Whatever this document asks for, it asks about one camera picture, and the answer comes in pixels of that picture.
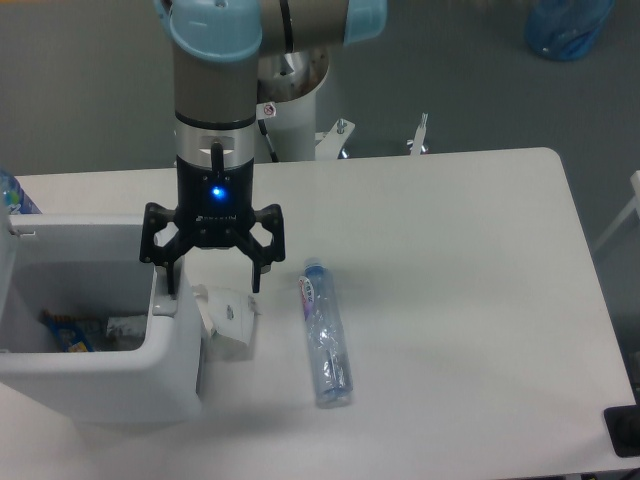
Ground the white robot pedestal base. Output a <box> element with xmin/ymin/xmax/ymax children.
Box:
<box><xmin>255</xmin><ymin>48</ymin><xmax>355</xmax><ymax>163</ymax></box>

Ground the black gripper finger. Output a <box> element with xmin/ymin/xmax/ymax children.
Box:
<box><xmin>139</xmin><ymin>202</ymin><xmax>195</xmax><ymax>294</ymax></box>
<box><xmin>234</xmin><ymin>204</ymin><xmax>286</xmax><ymax>293</ymax></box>

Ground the empty clear plastic bottle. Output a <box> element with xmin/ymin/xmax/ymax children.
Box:
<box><xmin>298</xmin><ymin>257</ymin><xmax>353</xmax><ymax>409</ymax></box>

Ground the blue yellow snack wrapper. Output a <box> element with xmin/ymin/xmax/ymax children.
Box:
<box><xmin>43</xmin><ymin>310</ymin><xmax>95</xmax><ymax>353</ymax></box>

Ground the blue plastic bag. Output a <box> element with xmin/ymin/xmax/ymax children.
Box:
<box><xmin>523</xmin><ymin>0</ymin><xmax>616</xmax><ymax>62</ymax></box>

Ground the crumpled white paper carton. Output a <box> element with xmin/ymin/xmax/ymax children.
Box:
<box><xmin>193</xmin><ymin>284</ymin><xmax>260</xmax><ymax>362</ymax></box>

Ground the black device at edge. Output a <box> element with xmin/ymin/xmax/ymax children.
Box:
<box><xmin>604</xmin><ymin>405</ymin><xmax>639</xmax><ymax>458</ymax></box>

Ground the crumpled silver foil wrapper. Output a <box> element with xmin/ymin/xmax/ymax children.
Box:
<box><xmin>105</xmin><ymin>315</ymin><xmax>147</xmax><ymax>339</ymax></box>

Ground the black cable on pedestal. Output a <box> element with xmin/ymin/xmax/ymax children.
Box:
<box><xmin>256</xmin><ymin>104</ymin><xmax>280</xmax><ymax>164</ymax></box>

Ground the blue labelled bottle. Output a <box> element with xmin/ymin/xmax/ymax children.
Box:
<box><xmin>1</xmin><ymin>169</ymin><xmax>41</xmax><ymax>215</ymax></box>

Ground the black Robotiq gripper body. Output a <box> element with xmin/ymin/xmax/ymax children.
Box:
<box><xmin>173</xmin><ymin>159</ymin><xmax>256</xmax><ymax>249</ymax></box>

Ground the white frame at right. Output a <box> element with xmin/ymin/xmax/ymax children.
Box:
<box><xmin>592</xmin><ymin>171</ymin><xmax>639</xmax><ymax>258</ymax></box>

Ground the white push-lid trash can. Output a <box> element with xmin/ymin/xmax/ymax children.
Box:
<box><xmin>1</xmin><ymin>214</ymin><xmax>202</xmax><ymax>423</ymax></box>

